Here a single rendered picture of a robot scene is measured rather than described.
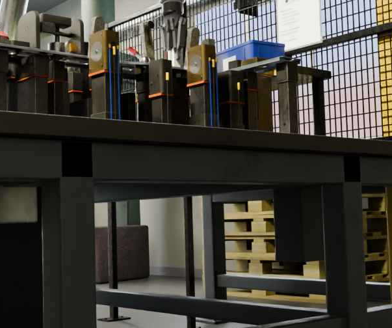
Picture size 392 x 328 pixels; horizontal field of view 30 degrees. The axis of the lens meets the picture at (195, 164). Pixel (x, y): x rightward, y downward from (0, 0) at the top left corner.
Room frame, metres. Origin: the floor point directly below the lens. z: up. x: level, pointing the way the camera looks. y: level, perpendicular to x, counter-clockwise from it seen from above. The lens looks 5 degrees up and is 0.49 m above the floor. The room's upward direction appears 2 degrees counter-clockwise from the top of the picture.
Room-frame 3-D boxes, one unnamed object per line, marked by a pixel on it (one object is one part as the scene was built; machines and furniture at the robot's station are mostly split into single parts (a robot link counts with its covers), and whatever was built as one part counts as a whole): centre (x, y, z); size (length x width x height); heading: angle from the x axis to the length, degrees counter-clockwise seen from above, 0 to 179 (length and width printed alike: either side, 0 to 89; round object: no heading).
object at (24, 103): (2.12, 0.48, 0.84); 0.12 x 0.05 x 0.29; 41
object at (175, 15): (2.48, 0.06, 1.21); 0.08 x 0.07 x 0.09; 41
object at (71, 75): (2.36, 0.39, 0.85); 0.04 x 0.03 x 0.29; 131
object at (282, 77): (2.29, -0.30, 0.84); 0.05 x 0.05 x 0.29; 41
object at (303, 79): (2.91, -0.14, 1.01); 0.90 x 0.22 x 0.03; 41
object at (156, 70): (2.21, 0.09, 0.84); 0.10 x 0.05 x 0.29; 41
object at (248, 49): (2.83, -0.21, 1.09); 0.30 x 0.17 x 0.13; 32
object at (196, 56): (2.28, -0.04, 0.87); 0.12 x 0.07 x 0.35; 41
